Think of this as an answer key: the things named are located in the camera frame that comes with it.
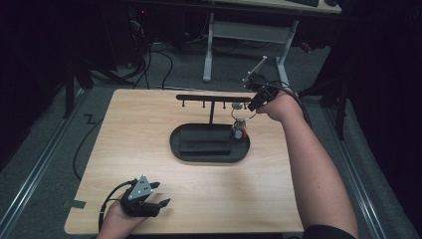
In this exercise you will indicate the dark computer tower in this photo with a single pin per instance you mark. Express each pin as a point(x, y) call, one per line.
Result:
point(136, 30)

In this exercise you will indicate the black wallet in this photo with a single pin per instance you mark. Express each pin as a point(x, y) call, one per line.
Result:
point(204, 142)

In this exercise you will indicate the black metal stand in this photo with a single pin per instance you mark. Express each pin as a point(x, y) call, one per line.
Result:
point(69, 89)
point(340, 106)

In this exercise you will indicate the metal floor rail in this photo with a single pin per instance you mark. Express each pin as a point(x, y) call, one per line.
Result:
point(40, 166)
point(361, 186)

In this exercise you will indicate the black keyboard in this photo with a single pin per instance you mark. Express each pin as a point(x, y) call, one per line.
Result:
point(305, 2)

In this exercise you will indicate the black key rack with tray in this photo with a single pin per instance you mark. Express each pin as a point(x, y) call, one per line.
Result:
point(205, 158)

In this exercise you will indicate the black computer mouse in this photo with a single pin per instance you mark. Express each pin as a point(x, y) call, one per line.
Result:
point(330, 2)

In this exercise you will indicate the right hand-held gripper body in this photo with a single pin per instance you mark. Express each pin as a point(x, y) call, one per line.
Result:
point(262, 88)

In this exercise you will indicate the person's right hand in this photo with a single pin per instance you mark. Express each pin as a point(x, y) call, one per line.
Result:
point(282, 108)

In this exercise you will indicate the person's left hand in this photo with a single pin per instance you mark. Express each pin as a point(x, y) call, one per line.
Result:
point(116, 224)

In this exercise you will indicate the key bunch with coloured tags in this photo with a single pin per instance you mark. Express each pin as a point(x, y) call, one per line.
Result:
point(239, 131)

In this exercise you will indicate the dark tape patch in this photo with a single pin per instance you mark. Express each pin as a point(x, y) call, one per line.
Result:
point(77, 204)

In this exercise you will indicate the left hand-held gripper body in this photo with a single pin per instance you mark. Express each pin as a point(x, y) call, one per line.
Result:
point(141, 202)

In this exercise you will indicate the desk with white legs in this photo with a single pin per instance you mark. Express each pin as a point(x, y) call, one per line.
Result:
point(249, 31)

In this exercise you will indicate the black sleeve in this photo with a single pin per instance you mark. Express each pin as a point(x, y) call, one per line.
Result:
point(328, 233)

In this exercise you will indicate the grey round table grommet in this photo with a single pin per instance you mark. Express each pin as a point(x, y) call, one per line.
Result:
point(237, 106)

